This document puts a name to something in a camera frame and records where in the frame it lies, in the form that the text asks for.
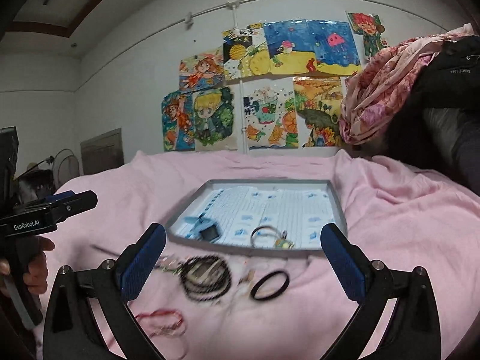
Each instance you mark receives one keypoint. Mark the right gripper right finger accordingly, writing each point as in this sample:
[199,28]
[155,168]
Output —
[413,330]

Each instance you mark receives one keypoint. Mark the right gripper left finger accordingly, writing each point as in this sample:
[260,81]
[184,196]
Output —
[71,330]

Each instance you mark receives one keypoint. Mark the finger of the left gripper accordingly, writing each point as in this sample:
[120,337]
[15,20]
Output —
[59,196]
[79,203]

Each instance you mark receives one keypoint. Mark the light blue kids smartwatch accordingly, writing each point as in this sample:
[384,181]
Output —
[203,229]

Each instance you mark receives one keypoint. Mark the beige hair claw clip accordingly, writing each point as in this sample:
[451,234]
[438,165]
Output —
[203,273]

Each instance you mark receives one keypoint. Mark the person's left hand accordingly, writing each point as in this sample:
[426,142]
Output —
[36,276]

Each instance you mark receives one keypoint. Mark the standing fan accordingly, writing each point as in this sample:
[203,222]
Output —
[43,179]

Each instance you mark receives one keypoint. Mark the brown wooden door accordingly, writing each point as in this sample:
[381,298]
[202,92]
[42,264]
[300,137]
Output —
[102,153]

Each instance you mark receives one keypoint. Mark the mermaid girl drawing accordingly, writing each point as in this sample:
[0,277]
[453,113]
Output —
[178,122]

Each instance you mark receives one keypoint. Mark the blond boy drawing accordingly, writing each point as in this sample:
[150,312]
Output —
[214,120]

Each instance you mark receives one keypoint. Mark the grey tray with grid paper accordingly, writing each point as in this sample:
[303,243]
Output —
[278,218]

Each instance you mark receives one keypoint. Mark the orange hair girl drawing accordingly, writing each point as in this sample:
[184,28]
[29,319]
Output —
[202,71]

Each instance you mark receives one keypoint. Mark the black clothing pile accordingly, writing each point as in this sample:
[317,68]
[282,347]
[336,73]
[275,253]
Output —
[438,126]

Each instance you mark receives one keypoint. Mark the fruit drink drawing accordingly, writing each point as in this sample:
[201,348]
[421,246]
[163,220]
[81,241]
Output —
[270,114]

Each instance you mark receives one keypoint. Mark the space yellow planet drawing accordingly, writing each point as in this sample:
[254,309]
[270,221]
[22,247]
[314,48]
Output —
[245,52]

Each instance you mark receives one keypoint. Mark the pink floral folded quilt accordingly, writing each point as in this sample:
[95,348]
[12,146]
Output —
[374,95]

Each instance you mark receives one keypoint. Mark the landscape sunflower drawing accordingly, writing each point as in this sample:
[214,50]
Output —
[318,107]

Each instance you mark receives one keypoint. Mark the blue sea jellyfish drawing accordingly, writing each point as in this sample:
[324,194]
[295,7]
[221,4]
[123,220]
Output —
[303,46]

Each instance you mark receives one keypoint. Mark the red hair girl drawing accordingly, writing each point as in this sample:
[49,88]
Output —
[371,29]

